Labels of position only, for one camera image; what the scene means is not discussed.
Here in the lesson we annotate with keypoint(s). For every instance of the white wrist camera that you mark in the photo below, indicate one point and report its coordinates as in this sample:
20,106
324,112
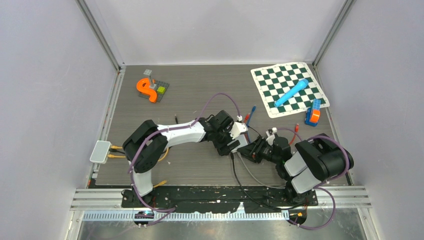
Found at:
237,129
271,133

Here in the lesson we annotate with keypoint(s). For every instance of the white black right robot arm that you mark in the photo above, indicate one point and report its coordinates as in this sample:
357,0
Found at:
314,162

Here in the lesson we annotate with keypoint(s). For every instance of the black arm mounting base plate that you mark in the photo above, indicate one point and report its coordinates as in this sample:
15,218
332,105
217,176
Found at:
179,199

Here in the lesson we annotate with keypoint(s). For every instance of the orange S-shaped toy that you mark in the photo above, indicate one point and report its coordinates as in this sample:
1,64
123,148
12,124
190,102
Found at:
144,87

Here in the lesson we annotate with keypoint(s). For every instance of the small grey lego tile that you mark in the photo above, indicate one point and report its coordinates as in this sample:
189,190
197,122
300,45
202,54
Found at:
147,72

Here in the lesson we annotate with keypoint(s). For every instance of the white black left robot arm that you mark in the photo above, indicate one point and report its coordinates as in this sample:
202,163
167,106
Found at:
149,141

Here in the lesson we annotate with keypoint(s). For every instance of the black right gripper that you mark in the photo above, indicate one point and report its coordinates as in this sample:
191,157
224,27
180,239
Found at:
252,151

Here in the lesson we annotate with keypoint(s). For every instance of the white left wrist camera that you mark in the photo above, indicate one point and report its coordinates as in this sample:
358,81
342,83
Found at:
237,129

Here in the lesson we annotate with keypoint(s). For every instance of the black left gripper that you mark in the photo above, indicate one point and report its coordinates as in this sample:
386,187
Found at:
224,149

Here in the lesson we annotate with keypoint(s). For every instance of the aluminium frame rail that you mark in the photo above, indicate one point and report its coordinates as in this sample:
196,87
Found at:
105,199

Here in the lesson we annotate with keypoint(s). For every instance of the light blue toy microphone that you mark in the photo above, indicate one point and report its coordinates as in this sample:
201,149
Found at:
301,84

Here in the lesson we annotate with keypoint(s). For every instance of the green white chessboard mat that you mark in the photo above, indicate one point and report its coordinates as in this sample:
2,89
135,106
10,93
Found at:
273,81

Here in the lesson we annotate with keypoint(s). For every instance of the grey lego baseplate with bricks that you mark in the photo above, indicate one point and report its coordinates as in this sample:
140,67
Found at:
160,86

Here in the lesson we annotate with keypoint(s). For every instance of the white switch at table edge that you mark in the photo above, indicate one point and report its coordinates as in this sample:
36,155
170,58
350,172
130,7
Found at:
100,152

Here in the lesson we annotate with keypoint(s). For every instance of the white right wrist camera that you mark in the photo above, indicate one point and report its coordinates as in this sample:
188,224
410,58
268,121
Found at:
271,133

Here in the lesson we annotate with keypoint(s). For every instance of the white network switch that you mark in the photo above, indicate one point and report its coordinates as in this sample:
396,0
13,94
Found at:
241,139

